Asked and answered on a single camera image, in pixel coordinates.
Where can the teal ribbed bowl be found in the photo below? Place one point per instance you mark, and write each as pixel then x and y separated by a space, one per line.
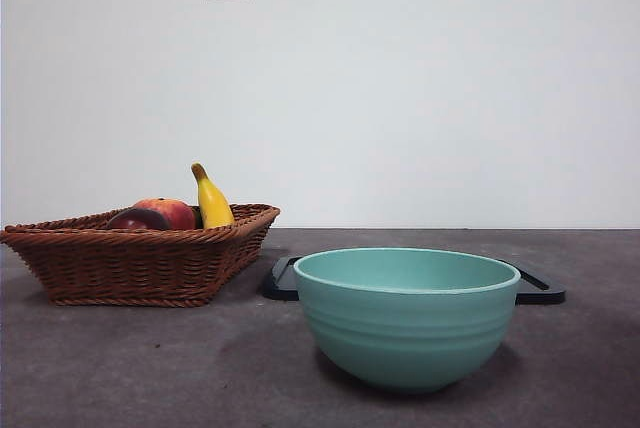
pixel 405 338

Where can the dark red plum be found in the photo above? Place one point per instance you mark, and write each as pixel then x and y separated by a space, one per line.
pixel 137 220

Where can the black rectangular tray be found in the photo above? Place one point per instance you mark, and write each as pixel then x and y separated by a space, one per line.
pixel 280 285

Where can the yellow banana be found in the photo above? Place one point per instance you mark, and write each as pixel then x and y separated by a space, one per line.
pixel 212 203

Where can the dark green fruit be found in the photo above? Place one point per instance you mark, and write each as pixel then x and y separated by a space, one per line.
pixel 198 220

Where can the red orange peach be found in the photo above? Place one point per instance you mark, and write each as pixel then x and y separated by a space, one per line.
pixel 175 213

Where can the brown wicker basket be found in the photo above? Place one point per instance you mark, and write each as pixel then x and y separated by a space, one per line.
pixel 125 268

